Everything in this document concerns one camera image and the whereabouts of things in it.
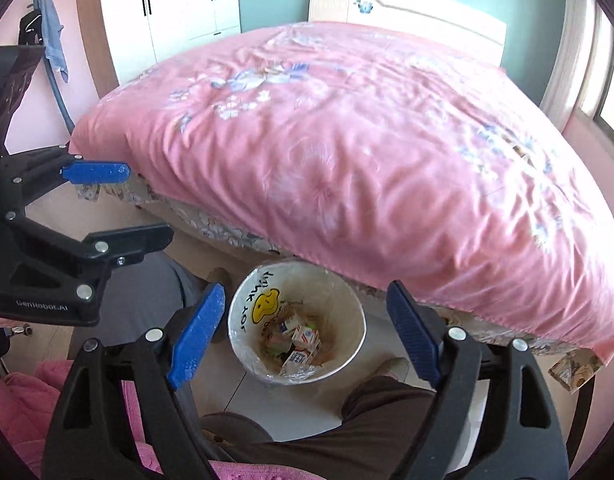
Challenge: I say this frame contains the white cardboard box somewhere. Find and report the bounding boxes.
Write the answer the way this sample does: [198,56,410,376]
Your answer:
[291,325,320,353]

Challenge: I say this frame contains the black hanging garment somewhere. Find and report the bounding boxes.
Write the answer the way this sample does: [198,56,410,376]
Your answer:
[18,9,44,46]

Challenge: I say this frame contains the cream bed headboard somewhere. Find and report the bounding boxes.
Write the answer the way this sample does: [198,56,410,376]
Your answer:
[308,0,506,67]

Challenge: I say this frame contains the white round trash bin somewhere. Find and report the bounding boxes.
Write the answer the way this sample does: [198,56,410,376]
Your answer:
[227,260,367,386]

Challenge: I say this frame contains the blue hanging clothes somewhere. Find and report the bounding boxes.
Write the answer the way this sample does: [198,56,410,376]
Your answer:
[33,0,70,82]

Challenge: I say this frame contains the pink floral bed quilt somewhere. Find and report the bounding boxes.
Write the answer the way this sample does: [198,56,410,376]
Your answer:
[72,22,614,363]

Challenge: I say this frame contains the white wardrobe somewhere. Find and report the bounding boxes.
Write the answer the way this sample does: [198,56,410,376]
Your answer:
[76,0,241,96]

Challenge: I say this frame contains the window frame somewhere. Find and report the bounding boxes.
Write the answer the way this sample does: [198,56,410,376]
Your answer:
[560,0,614,156]

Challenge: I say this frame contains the pink fuzzy garment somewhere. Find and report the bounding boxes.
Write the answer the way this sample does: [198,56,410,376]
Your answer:
[0,358,398,480]

